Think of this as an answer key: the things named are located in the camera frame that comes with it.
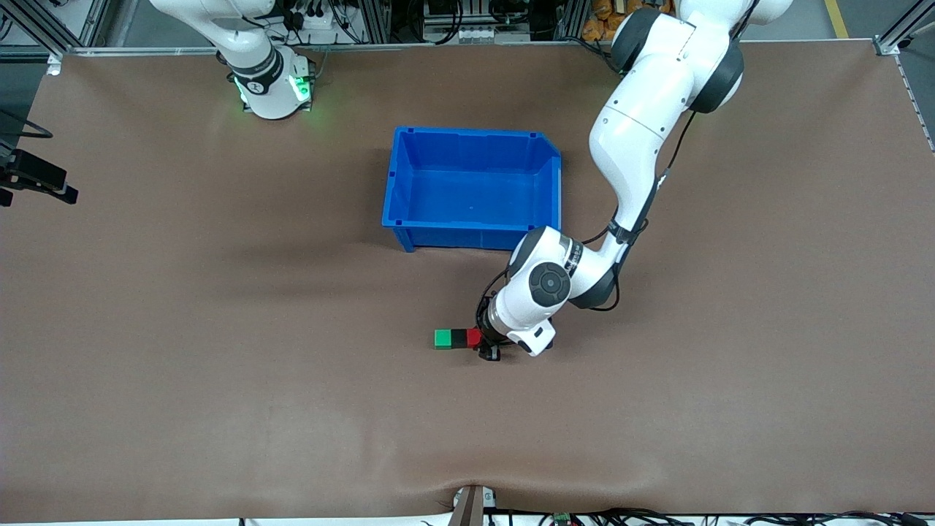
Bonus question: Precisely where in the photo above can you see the blue plastic bin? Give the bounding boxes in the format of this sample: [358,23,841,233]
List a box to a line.
[381,126,564,254]

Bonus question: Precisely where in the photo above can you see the diagonal aluminium strut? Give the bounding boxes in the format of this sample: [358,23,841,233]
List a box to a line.
[7,0,74,53]
[875,13,935,56]

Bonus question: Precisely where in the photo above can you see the grey control box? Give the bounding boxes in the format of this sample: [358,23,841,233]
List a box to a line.
[422,0,533,43]

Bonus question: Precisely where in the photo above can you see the orange snack bags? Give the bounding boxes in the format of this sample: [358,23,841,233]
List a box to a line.
[582,0,676,42]

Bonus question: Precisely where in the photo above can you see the white power strip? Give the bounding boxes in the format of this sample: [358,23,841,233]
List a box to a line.
[291,0,344,31]

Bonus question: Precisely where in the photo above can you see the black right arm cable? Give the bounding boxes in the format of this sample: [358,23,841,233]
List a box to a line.
[0,110,56,143]

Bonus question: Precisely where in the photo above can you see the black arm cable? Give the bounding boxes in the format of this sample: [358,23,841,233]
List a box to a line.
[475,110,698,333]
[0,110,56,143]

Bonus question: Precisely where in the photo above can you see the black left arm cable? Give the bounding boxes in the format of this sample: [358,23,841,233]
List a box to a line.
[475,110,698,333]

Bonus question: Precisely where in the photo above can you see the aluminium table edge rail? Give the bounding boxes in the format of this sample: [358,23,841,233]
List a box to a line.
[62,37,896,56]

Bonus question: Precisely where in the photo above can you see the aluminium frame post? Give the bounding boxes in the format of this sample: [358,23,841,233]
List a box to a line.
[358,0,395,43]
[553,0,589,41]

